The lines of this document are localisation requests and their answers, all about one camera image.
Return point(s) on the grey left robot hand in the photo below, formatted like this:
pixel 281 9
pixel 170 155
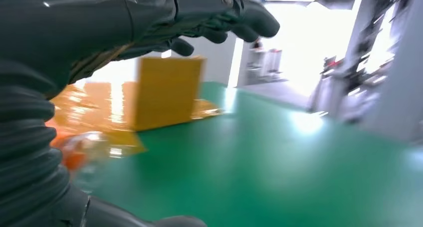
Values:
pixel 99 27

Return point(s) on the orange detergent bottle clear cap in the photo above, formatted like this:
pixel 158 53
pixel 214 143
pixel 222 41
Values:
pixel 74 159

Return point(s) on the yellow taped cardboard box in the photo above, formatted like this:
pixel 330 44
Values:
pixel 165 93

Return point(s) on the green topped table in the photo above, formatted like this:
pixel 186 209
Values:
pixel 264 169

